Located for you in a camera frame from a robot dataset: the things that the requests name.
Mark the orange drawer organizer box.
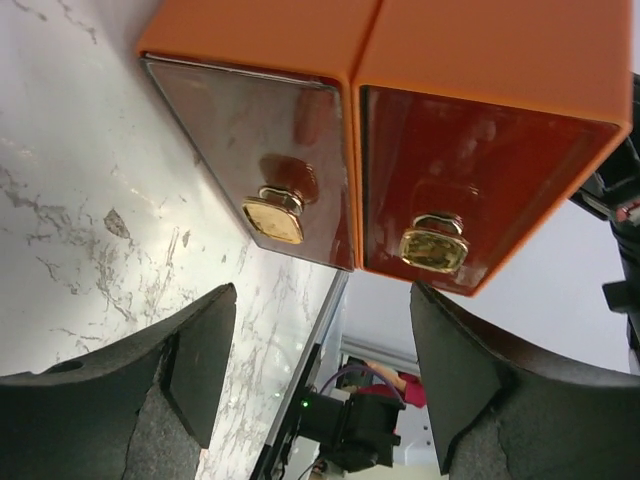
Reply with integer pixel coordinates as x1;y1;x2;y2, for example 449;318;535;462
137;1;639;296

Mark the transparent drawer with gold knob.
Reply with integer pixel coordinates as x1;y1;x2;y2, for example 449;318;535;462
141;54;355;271

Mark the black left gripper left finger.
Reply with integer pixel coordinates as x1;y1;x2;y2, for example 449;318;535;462
1;284;237;479

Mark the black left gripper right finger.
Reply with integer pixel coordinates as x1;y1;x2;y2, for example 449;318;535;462
410;282;639;479

